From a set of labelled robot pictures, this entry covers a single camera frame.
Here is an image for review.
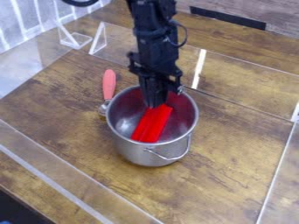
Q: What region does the clear acrylic barrier panel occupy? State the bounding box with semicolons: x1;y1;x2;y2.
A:
0;119;163;224

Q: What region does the black strip on table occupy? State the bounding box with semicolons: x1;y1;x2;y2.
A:
190;6;267;31

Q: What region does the clear acrylic triangular bracket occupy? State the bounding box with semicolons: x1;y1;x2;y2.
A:
56;22;108;55

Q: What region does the silver metal pot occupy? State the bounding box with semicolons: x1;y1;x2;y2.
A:
107;86;200;167

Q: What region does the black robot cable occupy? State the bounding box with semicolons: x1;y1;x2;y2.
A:
60;0;190;49

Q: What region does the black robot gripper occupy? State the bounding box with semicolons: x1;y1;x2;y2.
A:
126;0;183;108

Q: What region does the red handled metal spoon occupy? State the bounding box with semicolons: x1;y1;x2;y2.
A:
98;69;118;116

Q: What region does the red rectangular block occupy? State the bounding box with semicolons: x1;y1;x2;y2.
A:
131;104;174;143

